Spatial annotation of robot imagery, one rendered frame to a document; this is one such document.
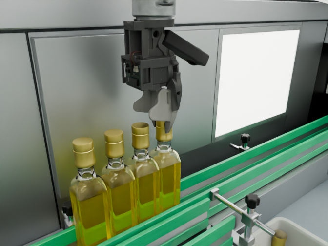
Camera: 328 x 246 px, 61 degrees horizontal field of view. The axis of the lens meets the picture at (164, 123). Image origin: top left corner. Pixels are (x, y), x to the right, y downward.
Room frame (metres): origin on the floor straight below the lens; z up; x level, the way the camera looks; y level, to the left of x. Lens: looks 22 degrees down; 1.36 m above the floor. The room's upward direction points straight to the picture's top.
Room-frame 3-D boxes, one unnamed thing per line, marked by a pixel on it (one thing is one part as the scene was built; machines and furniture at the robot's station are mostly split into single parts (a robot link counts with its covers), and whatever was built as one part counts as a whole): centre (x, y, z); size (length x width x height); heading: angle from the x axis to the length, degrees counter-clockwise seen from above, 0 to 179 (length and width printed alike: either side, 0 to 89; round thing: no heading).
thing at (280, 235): (0.58, -0.31, 0.79); 0.04 x 0.04 x 0.04
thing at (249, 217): (0.49, -0.17, 0.95); 0.17 x 0.03 x 0.12; 37
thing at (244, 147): (0.80, -0.24, 0.94); 0.07 x 0.04 x 0.13; 37
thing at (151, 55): (0.51, 0.02, 1.29); 0.09 x 0.08 x 0.12; 125
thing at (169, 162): (0.53, 0.00, 0.99); 0.06 x 0.06 x 0.21; 37
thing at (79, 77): (0.79, -0.12, 1.15); 0.90 x 0.03 x 0.34; 127
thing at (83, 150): (0.42, 0.14, 1.14); 0.04 x 0.04 x 0.04
